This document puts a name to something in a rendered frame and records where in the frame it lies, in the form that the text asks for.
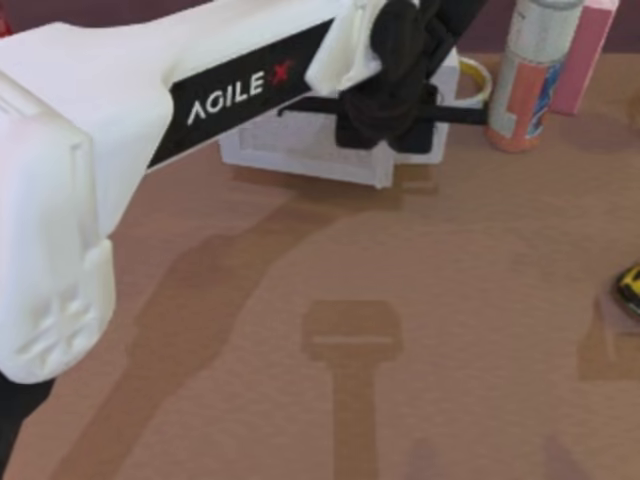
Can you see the silver and orange spray can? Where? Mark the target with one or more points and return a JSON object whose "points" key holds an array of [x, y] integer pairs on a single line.
{"points": [[527, 80]]}

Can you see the pink box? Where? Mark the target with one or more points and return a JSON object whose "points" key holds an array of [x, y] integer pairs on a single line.
{"points": [[582, 55]]}

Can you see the yellow toy car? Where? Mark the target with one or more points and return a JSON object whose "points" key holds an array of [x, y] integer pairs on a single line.
{"points": [[631, 288]]}

